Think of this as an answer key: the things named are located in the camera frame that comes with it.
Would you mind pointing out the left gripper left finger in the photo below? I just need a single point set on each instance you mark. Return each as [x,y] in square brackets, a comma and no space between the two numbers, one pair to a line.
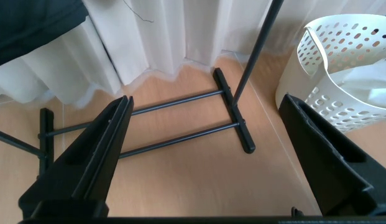
[56,193]

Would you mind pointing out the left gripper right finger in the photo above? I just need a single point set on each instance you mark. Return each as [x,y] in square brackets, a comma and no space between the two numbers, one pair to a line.
[338,186]

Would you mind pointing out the black shorts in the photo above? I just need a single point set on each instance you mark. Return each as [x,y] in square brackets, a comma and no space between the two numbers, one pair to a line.
[31,28]

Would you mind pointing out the white laundry basket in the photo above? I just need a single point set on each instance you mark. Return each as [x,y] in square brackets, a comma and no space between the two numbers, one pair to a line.
[292,87]

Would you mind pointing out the black clothes rack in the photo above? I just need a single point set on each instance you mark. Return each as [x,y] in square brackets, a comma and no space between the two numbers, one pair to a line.
[234,121]

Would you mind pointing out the beige curtain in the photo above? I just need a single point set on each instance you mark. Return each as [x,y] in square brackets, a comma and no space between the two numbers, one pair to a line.
[168,34]

